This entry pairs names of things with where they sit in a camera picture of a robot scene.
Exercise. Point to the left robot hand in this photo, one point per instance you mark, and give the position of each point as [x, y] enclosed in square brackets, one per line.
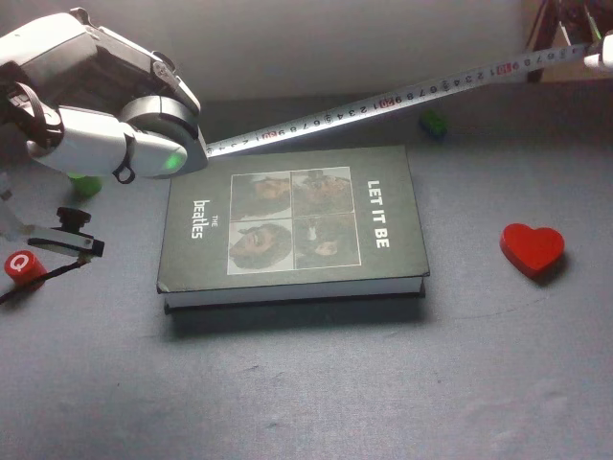
[81, 139]

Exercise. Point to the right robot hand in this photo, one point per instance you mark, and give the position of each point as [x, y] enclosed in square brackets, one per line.
[604, 60]

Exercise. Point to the tape measure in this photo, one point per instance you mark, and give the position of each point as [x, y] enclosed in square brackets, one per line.
[158, 112]

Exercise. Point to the black Beatles album cover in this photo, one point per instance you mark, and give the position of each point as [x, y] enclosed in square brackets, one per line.
[201, 268]

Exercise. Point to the green cylinder block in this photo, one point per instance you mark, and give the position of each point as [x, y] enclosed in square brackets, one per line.
[88, 187]

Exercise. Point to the red cylinder block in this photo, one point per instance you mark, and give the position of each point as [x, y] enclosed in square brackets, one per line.
[21, 268]

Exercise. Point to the small green toy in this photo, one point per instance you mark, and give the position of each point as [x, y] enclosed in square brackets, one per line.
[433, 124]

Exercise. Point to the red heart block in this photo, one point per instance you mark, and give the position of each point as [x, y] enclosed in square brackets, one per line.
[531, 251]

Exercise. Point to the grey table cloth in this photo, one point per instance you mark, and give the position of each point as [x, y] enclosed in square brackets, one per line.
[287, 383]

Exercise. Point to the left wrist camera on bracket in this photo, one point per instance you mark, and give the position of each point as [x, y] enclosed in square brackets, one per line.
[62, 242]

